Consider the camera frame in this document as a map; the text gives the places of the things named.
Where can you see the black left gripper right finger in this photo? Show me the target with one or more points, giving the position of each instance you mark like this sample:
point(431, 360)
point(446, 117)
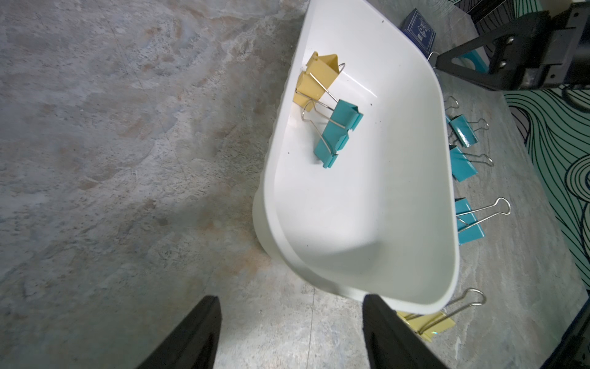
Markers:
point(390, 342)

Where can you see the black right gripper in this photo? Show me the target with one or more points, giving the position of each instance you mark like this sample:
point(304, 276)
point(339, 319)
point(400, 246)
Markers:
point(557, 41)

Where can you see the white plastic storage box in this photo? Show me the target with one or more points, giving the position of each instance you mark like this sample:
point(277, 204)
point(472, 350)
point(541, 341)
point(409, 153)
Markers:
point(382, 219)

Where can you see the teal binder clip top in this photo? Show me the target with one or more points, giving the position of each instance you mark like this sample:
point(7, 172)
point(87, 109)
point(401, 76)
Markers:
point(463, 164)

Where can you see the yellow binder clip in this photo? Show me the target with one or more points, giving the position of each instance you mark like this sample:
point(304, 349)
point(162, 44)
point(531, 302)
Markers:
point(429, 326)
point(313, 83)

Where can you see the teal tape dispenser piece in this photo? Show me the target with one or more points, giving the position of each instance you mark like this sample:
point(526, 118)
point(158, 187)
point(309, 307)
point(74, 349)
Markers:
point(473, 60)

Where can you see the teal binder clip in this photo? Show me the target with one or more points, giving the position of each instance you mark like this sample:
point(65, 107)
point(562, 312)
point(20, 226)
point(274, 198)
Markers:
point(463, 164)
point(345, 117)
point(469, 227)
point(463, 132)

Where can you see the blue playing card box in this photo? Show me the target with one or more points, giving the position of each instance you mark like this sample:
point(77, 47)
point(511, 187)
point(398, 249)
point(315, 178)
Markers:
point(417, 29)

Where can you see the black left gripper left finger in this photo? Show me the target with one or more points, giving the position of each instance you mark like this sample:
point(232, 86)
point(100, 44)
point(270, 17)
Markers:
point(194, 342)

